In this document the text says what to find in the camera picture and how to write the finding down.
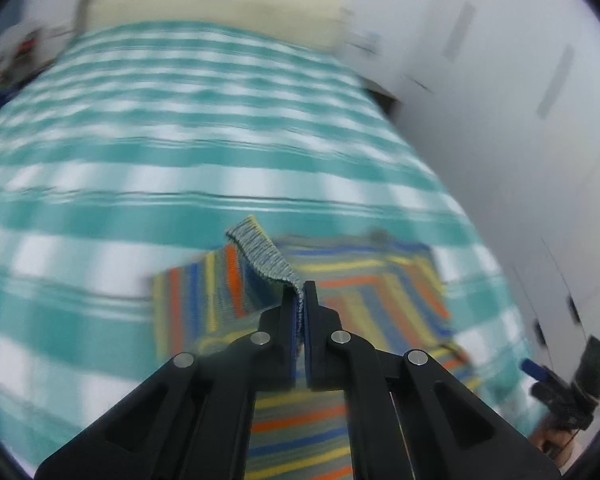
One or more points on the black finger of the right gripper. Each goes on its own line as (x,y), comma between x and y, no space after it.
(537,372)

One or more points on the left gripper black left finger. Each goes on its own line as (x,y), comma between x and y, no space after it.
(191,418)

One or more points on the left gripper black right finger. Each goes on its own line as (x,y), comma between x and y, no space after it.
(407,416)

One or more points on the multicolour striped knitted sweater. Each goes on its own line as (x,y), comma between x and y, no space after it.
(384,290)

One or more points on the pile of clothes beside bed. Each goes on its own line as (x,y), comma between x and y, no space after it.
(23,56)

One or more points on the person's right hand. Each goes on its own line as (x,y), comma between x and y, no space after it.
(565,442)

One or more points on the teal white plaid bedspread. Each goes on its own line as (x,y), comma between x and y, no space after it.
(140,148)

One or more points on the dark wooden nightstand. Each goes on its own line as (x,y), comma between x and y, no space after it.
(384,99)

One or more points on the white wall socket with plug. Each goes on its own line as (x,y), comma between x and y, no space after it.
(367,42)

